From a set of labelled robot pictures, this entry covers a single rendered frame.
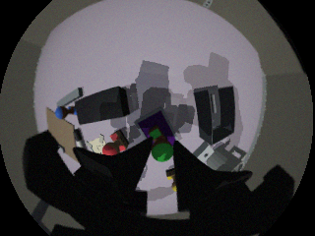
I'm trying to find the white marker with black cap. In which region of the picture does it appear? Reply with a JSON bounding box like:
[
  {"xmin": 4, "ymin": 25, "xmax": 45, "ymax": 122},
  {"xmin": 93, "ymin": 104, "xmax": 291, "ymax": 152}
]
[{"xmin": 72, "ymin": 130, "xmax": 86, "ymax": 149}]

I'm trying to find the red-handled rubber stamp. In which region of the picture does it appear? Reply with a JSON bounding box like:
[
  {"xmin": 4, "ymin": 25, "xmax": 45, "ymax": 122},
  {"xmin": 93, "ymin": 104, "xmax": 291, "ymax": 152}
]
[{"xmin": 102, "ymin": 129, "xmax": 130, "ymax": 156}]

